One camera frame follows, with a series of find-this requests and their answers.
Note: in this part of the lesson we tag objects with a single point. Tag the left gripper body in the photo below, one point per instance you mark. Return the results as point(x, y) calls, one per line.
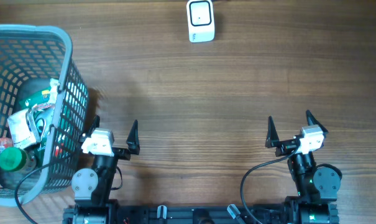
point(122, 153)

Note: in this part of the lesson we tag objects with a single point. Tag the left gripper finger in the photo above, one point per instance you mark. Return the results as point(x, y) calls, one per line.
point(133, 139)
point(93, 126)

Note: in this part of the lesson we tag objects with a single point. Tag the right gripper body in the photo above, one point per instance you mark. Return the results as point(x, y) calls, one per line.
point(285, 147)

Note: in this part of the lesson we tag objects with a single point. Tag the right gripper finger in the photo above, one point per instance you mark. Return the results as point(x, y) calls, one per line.
point(311, 120)
point(272, 139)

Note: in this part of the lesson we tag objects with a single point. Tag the green glove package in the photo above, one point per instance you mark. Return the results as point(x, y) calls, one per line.
point(43, 115)

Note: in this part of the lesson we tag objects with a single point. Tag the white foil pouch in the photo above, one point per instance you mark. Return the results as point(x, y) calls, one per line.
point(24, 132)

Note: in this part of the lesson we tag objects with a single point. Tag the green lid seasoning jar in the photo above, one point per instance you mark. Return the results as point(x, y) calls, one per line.
point(13, 159)

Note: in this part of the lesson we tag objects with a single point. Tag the orange snack packet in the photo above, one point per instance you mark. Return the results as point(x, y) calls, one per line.
point(5, 143)

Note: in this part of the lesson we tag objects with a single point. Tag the light green wipes packet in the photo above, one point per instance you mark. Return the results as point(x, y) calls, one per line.
point(54, 84)

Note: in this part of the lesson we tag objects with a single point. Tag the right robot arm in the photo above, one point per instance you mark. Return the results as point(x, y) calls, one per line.
point(316, 184)

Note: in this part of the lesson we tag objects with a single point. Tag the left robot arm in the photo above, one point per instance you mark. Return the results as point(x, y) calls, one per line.
point(92, 186)

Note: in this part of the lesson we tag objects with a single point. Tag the white barcode scanner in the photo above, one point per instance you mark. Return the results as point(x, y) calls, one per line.
point(200, 16)

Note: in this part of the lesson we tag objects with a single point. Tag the grey plastic mesh basket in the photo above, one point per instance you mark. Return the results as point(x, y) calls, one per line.
point(29, 57)

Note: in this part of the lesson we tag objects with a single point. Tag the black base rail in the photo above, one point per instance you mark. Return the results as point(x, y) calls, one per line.
point(266, 213)

